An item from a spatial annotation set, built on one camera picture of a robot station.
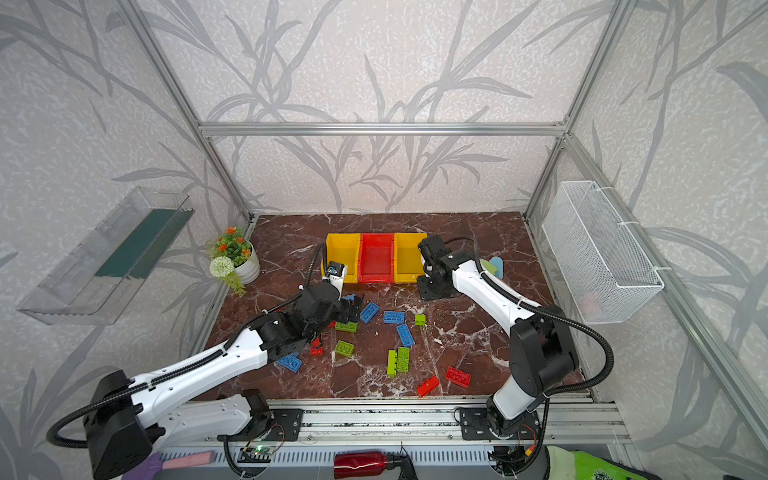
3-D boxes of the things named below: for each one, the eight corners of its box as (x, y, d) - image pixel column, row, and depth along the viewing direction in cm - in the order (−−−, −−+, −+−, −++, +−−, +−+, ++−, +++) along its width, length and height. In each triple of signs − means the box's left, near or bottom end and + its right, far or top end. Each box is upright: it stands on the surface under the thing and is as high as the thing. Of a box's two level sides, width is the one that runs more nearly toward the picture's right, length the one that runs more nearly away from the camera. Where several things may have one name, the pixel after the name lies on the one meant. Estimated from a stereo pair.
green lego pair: (387, 377, 83) (386, 374, 81) (387, 350, 88) (387, 347, 86) (409, 377, 83) (409, 374, 81) (409, 350, 88) (409, 347, 86)
